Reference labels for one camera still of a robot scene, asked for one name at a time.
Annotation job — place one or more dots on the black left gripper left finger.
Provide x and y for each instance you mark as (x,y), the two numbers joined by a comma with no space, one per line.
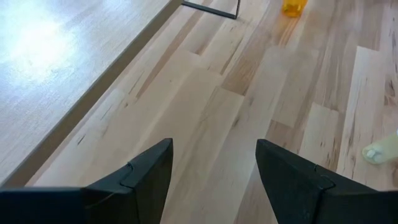
(130,193)

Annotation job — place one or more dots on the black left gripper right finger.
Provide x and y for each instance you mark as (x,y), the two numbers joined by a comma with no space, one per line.
(311,193)

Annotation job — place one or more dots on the white pale object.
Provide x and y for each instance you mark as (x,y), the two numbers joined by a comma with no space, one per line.
(382,151)

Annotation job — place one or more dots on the large orange medicine bottle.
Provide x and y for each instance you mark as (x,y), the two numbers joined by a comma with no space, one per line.
(293,7)

